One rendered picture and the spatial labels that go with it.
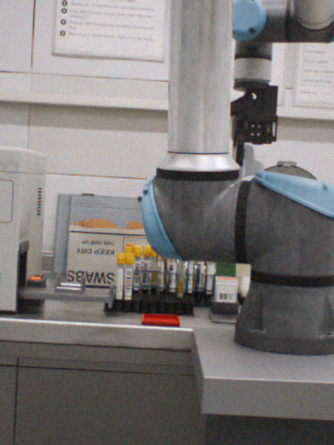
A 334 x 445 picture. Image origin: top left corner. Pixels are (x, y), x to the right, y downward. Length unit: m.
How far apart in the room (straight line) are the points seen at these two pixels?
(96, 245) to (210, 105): 0.70
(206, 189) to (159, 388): 1.12
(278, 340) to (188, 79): 0.36
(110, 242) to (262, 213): 0.70
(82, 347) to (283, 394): 0.58
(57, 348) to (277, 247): 0.53
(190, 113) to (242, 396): 0.38
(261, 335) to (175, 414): 1.10
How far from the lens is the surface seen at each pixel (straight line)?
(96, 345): 1.30
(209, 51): 0.98
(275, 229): 0.95
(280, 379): 0.83
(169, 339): 1.29
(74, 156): 1.96
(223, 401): 0.83
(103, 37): 1.98
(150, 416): 2.04
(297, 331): 0.95
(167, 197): 0.98
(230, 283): 1.38
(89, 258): 1.61
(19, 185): 1.33
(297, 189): 0.95
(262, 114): 1.44
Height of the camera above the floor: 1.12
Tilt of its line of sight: 3 degrees down
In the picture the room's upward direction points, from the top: 3 degrees clockwise
